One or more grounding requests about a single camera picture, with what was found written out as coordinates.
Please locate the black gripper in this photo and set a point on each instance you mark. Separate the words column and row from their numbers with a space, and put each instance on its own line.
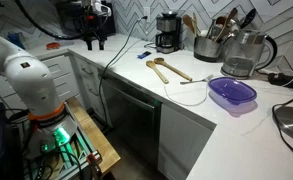
column 94, row 26

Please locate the steel utensil holding bucket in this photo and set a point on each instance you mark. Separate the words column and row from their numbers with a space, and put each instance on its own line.
column 206, row 50

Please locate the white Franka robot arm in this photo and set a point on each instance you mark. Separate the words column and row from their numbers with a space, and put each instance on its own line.
column 29, row 83

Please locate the small orange object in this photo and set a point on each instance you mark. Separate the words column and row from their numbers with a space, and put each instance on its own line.
column 52, row 45

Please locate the white drawer cabinet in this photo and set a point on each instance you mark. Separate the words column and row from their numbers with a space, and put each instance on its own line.
column 61, row 78

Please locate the short wooden spoon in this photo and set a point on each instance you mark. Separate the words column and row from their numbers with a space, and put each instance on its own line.
column 158, row 73

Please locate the black steel coffee maker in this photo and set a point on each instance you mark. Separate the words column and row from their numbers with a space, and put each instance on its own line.
column 168, row 33

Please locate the dark steel dishwasher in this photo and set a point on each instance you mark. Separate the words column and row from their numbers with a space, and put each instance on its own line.
column 132, row 116

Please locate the long wooden spoon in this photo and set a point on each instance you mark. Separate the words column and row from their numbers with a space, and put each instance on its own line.
column 174, row 69

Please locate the wooden butcher block table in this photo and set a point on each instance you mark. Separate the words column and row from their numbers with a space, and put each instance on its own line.
column 96, row 136

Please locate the round wooden serving spoon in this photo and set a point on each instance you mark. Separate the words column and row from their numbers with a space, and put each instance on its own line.
column 188, row 24

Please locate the narrow wooden spoon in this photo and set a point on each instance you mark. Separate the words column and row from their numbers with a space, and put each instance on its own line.
column 195, row 23

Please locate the metal fork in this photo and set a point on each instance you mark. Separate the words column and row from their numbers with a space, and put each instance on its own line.
column 199, row 80

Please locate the red clamp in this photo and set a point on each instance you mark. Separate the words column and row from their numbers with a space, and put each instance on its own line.
column 93, row 165

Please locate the white cabinet with door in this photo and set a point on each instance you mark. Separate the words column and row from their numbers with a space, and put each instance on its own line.
column 182, row 143

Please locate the wooden spatula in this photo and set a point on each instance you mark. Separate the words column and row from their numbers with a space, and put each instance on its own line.
column 227, row 25

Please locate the purple plastic container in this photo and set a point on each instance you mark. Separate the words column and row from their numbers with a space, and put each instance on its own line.
column 232, row 90

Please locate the clear glass electric kettle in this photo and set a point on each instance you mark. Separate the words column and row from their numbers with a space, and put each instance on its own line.
column 242, row 56

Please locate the black handheld appliance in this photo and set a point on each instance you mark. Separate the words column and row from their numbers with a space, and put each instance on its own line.
column 284, row 81

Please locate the silver appliance base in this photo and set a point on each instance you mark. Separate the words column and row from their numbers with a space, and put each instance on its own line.
column 291, row 123

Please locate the white wall power outlet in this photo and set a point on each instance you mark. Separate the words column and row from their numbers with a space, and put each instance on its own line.
column 146, row 12

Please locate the metal robot cart frame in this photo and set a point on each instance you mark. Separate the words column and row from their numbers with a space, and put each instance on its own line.
column 72, row 156

